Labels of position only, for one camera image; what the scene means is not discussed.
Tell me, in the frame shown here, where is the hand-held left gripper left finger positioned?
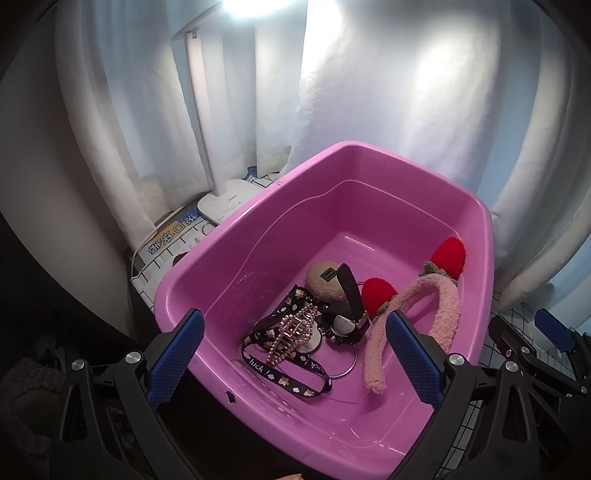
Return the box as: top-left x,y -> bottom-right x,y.
48,308 -> 205,480

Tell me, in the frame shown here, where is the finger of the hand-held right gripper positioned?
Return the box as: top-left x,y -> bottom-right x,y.
534,308 -> 591,365
488,314 -> 591,395

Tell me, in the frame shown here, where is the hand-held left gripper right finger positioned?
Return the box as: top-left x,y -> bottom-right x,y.
385,310 -> 550,480

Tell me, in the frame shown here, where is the silver bracelet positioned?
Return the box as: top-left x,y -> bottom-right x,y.
302,318 -> 360,380

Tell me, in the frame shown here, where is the pink fluffy strawberry headband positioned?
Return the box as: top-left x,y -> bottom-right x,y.
360,237 -> 467,395

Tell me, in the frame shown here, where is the black wrist watch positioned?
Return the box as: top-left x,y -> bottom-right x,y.
323,263 -> 370,347

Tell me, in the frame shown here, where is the black printed lanyard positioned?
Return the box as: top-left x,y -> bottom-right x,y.
242,285 -> 333,398

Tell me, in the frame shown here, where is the gold hair claw clip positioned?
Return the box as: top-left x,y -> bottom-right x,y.
263,305 -> 319,367

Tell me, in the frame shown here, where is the beige plush hair clip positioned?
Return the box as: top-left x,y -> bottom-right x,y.
305,260 -> 354,303

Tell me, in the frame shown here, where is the pink plastic basin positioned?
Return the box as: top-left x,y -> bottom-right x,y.
154,141 -> 497,478

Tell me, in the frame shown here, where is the white box with blue print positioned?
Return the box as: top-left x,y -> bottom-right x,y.
130,210 -> 218,301

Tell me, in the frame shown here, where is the dark cloth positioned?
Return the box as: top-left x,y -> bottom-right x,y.
0,355 -> 61,480

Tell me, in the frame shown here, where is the white desk lamp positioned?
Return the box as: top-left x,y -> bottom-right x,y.
171,0 -> 264,227

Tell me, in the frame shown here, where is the white curtain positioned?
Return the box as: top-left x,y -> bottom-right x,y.
55,0 -> 591,310

